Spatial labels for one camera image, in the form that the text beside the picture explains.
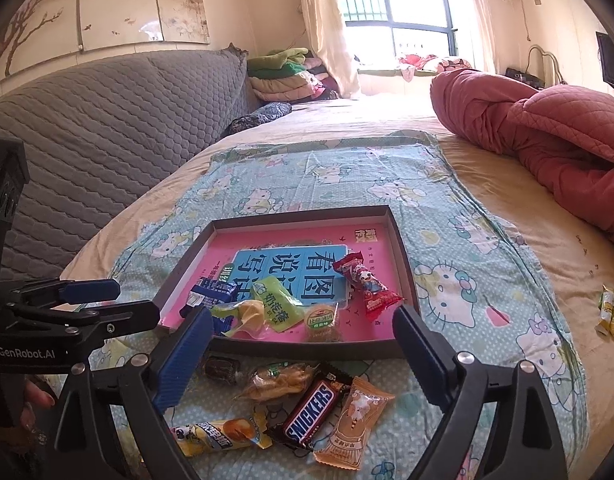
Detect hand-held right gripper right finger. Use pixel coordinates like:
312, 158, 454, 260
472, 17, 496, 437
392, 304, 570, 480

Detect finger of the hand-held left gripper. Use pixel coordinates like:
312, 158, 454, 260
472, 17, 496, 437
8, 278, 122, 307
6, 299, 161, 344

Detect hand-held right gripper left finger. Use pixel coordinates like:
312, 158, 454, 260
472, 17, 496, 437
50, 306, 215, 480

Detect small dark candy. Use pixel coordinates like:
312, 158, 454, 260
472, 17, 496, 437
204, 355, 244, 387

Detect yellow cake packet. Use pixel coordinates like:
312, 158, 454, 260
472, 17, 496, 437
210, 299, 266, 341

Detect blue biscuit packet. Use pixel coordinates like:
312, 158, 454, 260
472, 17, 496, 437
179, 277, 239, 319

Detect yellow chips packet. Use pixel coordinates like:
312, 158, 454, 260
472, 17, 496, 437
169, 409, 274, 460

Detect red sausage packet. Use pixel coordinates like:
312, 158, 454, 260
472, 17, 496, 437
332, 252, 406, 324

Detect orange snack packet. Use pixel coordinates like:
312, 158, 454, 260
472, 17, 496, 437
312, 376, 396, 471

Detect fried snack clear packet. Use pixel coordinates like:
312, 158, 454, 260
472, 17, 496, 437
235, 361, 321, 402

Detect round cake packet green label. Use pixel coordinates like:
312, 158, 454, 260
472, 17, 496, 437
304, 308, 341, 344

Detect dark cardboard box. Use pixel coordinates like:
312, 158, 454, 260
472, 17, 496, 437
152, 205, 421, 362

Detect green candy packet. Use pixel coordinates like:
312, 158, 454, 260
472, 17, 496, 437
250, 274, 308, 335

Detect brown chocolate bar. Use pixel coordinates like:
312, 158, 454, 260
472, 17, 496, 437
264, 360, 354, 454

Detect person's left hand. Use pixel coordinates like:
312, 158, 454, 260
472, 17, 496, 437
15, 379, 58, 434

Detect cat printed blanket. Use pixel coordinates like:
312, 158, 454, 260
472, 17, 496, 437
87, 130, 588, 480

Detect grey quilted headboard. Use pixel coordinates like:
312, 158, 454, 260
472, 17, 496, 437
0, 49, 264, 288

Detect bed with beige sheet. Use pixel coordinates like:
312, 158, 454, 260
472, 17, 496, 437
57, 95, 614, 441

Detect small yellow packet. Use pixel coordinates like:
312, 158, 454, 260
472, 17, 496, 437
594, 284, 614, 342

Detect dark patterned pillow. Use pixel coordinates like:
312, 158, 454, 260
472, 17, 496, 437
226, 102, 293, 137

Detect pink quilt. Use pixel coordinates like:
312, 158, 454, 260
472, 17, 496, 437
429, 68, 614, 247

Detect stack of folded clothes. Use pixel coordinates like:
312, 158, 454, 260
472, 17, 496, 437
246, 47, 341, 104

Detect pink clothes on windowsill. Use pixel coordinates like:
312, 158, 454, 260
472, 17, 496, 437
397, 52, 474, 82

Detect black bag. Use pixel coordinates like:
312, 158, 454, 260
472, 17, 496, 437
504, 66, 544, 87

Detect cream curtain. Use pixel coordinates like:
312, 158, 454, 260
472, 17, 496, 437
296, 0, 361, 102

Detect window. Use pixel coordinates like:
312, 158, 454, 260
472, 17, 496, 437
332, 0, 461, 59

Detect floral wall painting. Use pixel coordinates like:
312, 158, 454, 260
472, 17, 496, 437
0, 0, 211, 87

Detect metal frame chair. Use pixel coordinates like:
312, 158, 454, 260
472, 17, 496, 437
526, 44, 568, 87

